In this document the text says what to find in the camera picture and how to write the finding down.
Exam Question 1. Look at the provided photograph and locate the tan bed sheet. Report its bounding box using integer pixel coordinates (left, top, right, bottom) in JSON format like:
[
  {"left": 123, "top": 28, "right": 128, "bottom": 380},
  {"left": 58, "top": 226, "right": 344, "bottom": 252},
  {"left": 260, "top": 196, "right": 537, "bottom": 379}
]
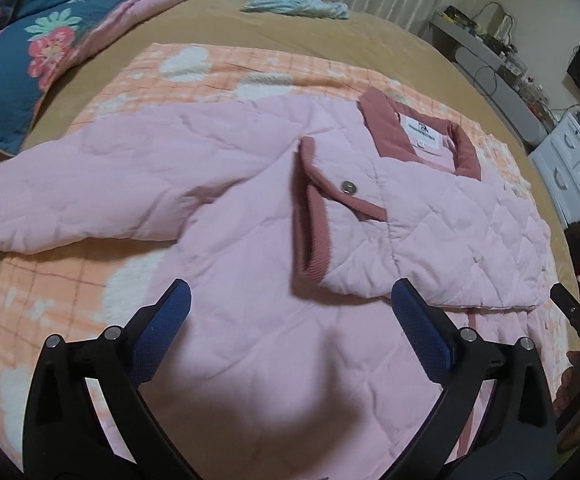
[{"left": 0, "top": 0, "right": 578, "bottom": 411}]

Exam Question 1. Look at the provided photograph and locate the blue floral quilt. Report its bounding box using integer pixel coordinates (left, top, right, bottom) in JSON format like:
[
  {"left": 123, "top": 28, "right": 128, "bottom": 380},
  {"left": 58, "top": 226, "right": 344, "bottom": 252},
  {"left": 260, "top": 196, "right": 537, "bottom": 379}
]
[{"left": 0, "top": 0, "right": 208, "bottom": 156}]

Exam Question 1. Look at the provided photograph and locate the orange checked blanket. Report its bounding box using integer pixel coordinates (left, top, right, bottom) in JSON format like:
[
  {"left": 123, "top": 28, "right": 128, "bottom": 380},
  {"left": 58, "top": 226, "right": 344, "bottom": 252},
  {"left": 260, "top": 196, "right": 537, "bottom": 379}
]
[{"left": 0, "top": 42, "right": 580, "bottom": 480}]

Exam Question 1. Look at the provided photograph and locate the pink quilted jacket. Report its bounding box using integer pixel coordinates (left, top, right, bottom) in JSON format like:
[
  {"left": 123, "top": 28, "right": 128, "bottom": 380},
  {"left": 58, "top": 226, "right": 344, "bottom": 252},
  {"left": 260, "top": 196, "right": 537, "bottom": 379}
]
[{"left": 0, "top": 87, "right": 553, "bottom": 480}]

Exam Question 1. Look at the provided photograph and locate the grey desk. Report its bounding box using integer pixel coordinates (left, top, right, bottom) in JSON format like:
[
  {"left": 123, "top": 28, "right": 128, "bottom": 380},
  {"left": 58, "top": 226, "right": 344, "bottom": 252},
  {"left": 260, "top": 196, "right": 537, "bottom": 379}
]
[{"left": 430, "top": 10, "right": 553, "bottom": 146}]

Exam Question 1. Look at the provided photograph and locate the white drawer cabinet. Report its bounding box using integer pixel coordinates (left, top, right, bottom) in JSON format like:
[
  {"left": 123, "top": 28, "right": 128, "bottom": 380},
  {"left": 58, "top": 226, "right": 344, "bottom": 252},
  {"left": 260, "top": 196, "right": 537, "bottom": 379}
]
[{"left": 527, "top": 110, "right": 580, "bottom": 228}]

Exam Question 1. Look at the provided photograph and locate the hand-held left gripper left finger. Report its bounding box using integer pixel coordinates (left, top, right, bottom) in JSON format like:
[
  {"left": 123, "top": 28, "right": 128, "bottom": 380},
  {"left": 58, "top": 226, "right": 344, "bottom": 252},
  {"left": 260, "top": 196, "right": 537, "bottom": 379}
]
[{"left": 22, "top": 279, "right": 205, "bottom": 480}]

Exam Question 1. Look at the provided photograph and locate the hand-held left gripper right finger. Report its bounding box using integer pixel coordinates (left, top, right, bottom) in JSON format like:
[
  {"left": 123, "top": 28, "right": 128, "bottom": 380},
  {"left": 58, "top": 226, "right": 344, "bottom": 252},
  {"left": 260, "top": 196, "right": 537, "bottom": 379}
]
[{"left": 390, "top": 277, "right": 559, "bottom": 480}]

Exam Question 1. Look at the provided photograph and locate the light blue cloth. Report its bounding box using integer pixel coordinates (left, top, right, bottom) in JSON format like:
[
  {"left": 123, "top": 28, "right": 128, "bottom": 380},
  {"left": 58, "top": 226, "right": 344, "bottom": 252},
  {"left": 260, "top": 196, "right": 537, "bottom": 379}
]
[{"left": 227, "top": 0, "right": 351, "bottom": 21}]

